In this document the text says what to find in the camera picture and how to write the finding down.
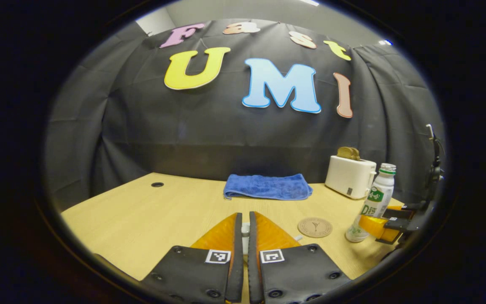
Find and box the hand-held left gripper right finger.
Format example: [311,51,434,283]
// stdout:
[248,211,351,304]

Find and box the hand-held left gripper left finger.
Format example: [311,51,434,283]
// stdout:
[140,212,243,304]

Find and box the white teacup lid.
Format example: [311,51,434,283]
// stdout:
[241,223,251,255]

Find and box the white water bottle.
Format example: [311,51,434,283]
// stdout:
[346,163,397,243]

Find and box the round wooden coaster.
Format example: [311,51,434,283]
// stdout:
[297,217,333,238]

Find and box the white toaster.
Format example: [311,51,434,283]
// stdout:
[325,155,377,200]

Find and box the blue folded towel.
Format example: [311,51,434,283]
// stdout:
[224,174,313,201]

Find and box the brown bread slice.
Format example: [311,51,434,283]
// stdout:
[337,147,361,161]

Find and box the black backdrop cloth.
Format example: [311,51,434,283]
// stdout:
[45,19,446,212]

